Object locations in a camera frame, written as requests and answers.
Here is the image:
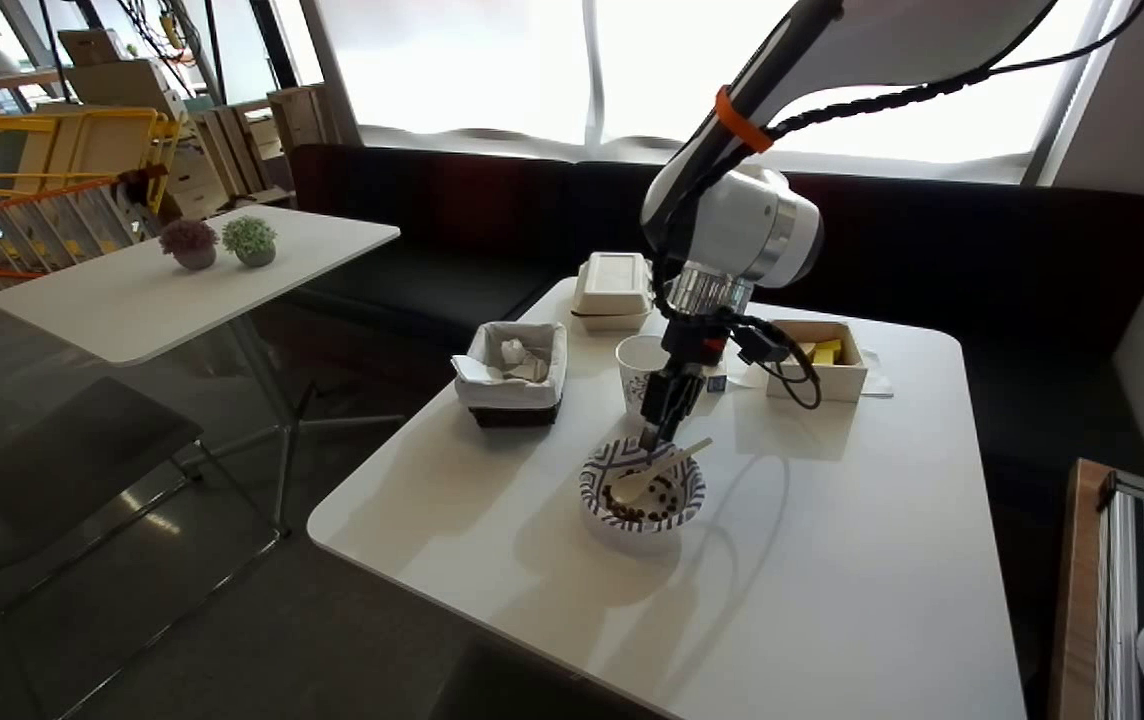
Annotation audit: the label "wooden crates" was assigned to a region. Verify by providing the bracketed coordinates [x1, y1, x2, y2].
[164, 80, 336, 225]

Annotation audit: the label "dark coffee beans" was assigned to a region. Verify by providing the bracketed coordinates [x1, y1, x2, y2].
[606, 464, 685, 522]

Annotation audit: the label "black sofa bench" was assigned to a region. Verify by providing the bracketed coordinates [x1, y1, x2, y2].
[286, 135, 1144, 483]

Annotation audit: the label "yellow flat block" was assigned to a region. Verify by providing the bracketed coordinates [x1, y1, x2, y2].
[796, 335, 853, 371]

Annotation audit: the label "white foam clamshell container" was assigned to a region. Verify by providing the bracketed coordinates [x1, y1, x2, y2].
[569, 249, 666, 335]

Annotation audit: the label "green round ornament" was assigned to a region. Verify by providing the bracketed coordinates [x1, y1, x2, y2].
[220, 214, 281, 271]

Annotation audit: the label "window frame post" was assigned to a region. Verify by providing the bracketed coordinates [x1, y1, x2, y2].
[579, 0, 606, 154]

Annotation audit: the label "yellow metal rack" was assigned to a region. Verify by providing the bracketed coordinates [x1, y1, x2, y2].
[0, 103, 185, 206]

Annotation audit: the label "white side table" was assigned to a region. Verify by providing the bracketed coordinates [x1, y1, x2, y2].
[0, 202, 404, 537]

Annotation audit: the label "blue patterned paper bowl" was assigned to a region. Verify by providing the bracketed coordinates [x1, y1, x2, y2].
[575, 432, 709, 551]

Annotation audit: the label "orange railing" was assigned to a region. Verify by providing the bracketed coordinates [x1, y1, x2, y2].
[0, 175, 158, 283]

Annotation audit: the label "black chair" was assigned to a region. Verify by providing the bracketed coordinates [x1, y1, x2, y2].
[0, 375, 216, 632]

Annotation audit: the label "patterned paper coffee cup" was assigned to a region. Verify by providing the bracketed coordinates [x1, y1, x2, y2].
[612, 333, 678, 415]

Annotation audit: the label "orange cable strap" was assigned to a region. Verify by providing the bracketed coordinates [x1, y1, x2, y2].
[713, 85, 782, 154]

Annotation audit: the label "white open box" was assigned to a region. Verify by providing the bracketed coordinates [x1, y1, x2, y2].
[763, 318, 873, 409]

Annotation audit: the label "wooden frame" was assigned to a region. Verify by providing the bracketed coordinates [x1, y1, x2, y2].
[1056, 456, 1144, 720]

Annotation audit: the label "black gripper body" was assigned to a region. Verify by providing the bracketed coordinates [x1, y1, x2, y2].
[641, 310, 741, 414]

